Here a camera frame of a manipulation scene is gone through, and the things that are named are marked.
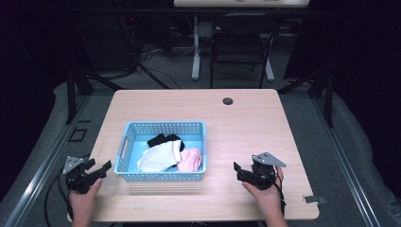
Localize black chair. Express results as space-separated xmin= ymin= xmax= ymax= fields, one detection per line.
xmin=209 ymin=12 xmax=282 ymax=90

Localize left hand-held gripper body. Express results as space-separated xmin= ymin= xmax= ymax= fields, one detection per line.
xmin=61 ymin=155 xmax=107 ymax=195

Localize black metal stand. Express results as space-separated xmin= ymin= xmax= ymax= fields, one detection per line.
xmin=63 ymin=61 xmax=125 ymax=126
xmin=277 ymin=61 xmax=336 ymax=129

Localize pink sock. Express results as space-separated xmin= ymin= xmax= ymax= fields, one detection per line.
xmin=176 ymin=148 xmax=203 ymax=173

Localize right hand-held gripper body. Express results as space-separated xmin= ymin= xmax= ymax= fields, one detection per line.
xmin=241 ymin=151 xmax=288 ymax=191

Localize person's left hand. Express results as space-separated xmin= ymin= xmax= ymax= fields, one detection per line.
xmin=68 ymin=177 xmax=104 ymax=210

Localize white sock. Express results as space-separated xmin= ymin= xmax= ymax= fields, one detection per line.
xmin=135 ymin=139 xmax=185 ymax=174

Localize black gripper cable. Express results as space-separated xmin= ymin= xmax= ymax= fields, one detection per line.
xmin=258 ymin=166 xmax=288 ymax=218
xmin=44 ymin=153 xmax=93 ymax=223

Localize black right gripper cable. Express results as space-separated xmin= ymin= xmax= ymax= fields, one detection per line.
xmin=258 ymin=166 xmax=288 ymax=218

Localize grey metal floor rail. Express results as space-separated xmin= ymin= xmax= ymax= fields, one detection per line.
xmin=2 ymin=94 xmax=93 ymax=227
xmin=311 ymin=96 xmax=383 ymax=227

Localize white desk with legs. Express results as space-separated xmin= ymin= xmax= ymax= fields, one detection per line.
xmin=172 ymin=0 xmax=312 ymax=83

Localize person's right hand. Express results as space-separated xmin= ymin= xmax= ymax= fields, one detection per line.
xmin=241 ymin=166 xmax=285 ymax=210

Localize light blue plastic basket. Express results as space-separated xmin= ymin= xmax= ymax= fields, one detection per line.
xmin=113 ymin=120 xmax=208 ymax=183

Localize black sock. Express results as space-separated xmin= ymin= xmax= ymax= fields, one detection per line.
xmin=146 ymin=132 xmax=186 ymax=153

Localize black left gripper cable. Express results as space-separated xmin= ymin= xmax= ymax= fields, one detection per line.
xmin=44 ymin=153 xmax=93 ymax=223

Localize black floor cables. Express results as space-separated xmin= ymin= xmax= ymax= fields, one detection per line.
xmin=118 ymin=15 xmax=197 ymax=91

